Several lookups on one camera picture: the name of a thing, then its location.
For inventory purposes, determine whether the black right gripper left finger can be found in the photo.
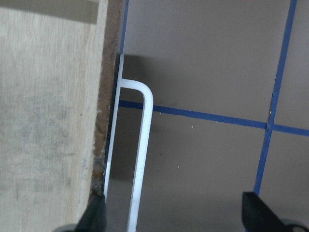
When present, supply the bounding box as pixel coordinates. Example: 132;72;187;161
76;195;107;232

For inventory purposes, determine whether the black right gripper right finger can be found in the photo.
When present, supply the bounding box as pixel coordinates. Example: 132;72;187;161
241;192;309;232

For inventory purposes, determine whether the white drawer handle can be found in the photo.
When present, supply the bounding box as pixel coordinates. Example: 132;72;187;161
103;53;154;232

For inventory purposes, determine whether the light wooden drawer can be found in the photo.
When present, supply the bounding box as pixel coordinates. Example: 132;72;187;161
0;0;123;232

